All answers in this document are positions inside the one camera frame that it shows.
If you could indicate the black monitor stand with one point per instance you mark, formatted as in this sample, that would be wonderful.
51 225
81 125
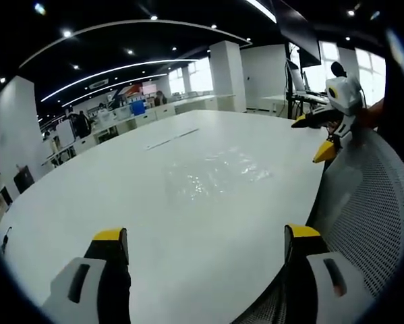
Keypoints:
291 91

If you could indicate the clear food packaging bag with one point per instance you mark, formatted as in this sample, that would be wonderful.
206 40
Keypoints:
242 162

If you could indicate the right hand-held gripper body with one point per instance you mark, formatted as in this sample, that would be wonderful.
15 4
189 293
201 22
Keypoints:
346 96

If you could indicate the white desk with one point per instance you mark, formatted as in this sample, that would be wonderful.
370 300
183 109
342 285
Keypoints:
274 101

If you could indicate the black hanging monitor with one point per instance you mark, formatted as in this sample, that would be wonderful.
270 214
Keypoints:
299 30

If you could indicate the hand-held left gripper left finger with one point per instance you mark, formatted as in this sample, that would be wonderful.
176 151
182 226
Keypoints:
87 287

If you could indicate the white square pillar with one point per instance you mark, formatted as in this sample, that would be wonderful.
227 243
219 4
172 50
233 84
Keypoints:
227 77

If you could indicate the grey mesh office chair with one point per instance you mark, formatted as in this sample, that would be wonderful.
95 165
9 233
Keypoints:
367 209

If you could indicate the black chair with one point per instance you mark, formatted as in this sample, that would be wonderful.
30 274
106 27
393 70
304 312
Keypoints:
24 179

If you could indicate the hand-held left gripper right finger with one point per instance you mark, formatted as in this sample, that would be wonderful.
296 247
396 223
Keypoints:
318 270

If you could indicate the blue storage box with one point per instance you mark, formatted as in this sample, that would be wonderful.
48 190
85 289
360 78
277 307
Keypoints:
137 108

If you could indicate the white board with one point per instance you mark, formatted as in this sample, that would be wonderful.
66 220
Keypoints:
66 134

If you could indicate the row of white desk cabinets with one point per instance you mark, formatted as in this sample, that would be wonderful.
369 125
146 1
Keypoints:
147 116

